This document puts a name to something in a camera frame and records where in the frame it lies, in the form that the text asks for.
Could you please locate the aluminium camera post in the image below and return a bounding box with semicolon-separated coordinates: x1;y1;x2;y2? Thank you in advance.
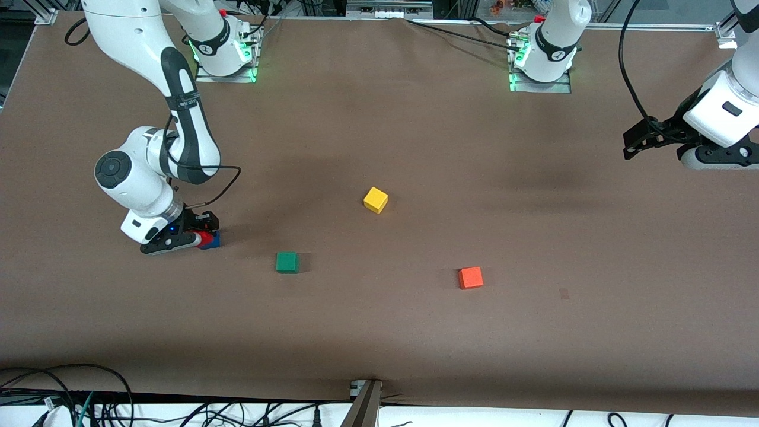
341;378;384;427

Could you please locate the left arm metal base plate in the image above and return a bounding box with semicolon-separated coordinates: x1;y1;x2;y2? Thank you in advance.
509;30;573;94

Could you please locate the long black cable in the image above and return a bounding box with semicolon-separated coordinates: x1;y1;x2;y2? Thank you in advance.
406;20;522;48

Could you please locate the aluminium rail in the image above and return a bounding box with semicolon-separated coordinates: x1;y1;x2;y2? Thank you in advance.
584;23;718;31

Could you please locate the orange wooden block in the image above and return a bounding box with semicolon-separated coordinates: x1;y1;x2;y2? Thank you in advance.
458;266;484;291

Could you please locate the short black cable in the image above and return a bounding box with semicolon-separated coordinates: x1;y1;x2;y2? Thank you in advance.
471;17;516;37

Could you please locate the white desk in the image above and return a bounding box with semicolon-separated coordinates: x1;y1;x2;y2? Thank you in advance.
0;402;759;427

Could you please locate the yellow wooden block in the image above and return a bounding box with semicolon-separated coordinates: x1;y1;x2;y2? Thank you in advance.
363;186;389;215

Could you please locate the brown paper table cover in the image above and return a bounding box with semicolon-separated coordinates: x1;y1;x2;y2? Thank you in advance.
0;12;759;416

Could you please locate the grey power strip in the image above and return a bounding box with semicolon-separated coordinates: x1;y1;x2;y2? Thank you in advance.
347;0;433;18

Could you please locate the green cable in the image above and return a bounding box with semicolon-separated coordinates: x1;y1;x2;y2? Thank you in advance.
76;391;95;427

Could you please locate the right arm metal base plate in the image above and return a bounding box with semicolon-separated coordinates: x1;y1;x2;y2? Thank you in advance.
194;24;261;84

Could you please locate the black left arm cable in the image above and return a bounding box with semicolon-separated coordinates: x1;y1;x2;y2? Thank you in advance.
618;0;662;128

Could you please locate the black looping cable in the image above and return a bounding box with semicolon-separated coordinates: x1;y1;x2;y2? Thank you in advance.
0;363;135;427

